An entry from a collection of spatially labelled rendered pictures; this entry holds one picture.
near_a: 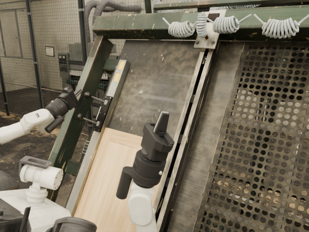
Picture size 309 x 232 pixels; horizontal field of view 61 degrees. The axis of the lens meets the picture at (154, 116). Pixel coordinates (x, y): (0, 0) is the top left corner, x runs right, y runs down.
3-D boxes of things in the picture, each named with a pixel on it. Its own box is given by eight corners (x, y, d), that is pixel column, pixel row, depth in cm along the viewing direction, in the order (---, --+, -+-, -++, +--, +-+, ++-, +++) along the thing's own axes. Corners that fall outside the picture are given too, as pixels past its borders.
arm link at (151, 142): (151, 144, 63) (139, 184, 68) (185, 146, 67) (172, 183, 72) (136, 120, 74) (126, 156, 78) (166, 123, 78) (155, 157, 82)
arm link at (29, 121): (48, 116, 132) (20, 126, 125) (46, 106, 125) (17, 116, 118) (53, 126, 129) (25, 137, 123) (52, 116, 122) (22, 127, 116)
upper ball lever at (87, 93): (105, 107, 142) (82, 97, 136) (108, 100, 143) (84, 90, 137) (107, 106, 139) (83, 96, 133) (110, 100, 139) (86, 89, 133)
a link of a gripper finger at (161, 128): (170, 112, 69) (164, 133, 71) (159, 111, 67) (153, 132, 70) (173, 115, 68) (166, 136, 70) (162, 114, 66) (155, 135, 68)
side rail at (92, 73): (43, 213, 152) (26, 213, 143) (107, 44, 171) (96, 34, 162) (49, 217, 149) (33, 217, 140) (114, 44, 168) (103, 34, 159)
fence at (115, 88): (63, 231, 134) (56, 231, 130) (123, 62, 150) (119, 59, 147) (69, 235, 131) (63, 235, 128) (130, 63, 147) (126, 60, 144)
